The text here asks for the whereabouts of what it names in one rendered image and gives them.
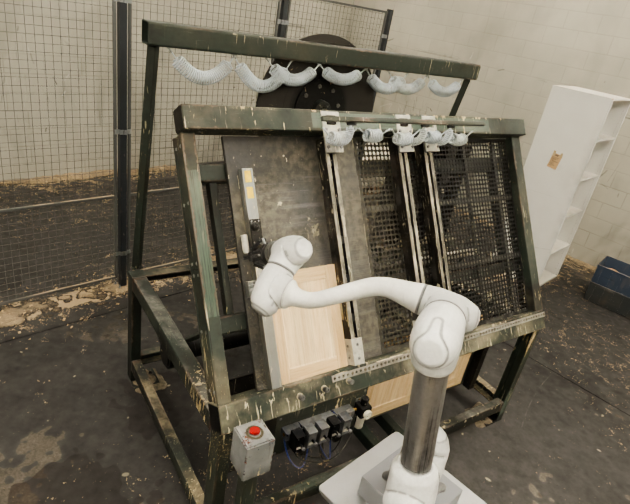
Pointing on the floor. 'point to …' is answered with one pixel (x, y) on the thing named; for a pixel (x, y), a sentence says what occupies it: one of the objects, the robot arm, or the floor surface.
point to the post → (245, 491)
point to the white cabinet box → (567, 167)
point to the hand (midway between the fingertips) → (250, 257)
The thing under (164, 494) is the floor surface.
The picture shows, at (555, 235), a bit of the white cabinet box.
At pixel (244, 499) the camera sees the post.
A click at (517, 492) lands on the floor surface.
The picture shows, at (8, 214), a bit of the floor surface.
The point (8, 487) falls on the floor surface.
